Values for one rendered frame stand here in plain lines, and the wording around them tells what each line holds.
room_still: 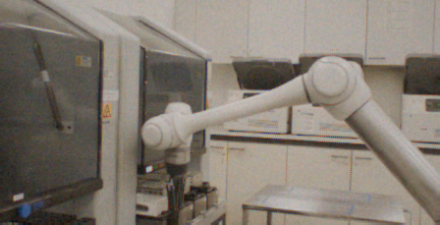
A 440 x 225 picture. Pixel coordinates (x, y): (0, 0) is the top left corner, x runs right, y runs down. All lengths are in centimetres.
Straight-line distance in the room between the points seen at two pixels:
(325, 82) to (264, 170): 273
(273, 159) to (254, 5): 139
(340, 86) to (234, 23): 311
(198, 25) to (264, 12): 64
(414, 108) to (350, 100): 253
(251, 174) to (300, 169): 41
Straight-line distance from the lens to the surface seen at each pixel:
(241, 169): 403
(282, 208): 186
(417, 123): 383
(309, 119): 387
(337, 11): 418
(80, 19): 149
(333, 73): 130
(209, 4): 445
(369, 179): 387
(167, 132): 145
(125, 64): 156
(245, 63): 415
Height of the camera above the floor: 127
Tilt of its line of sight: 2 degrees down
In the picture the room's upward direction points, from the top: 2 degrees clockwise
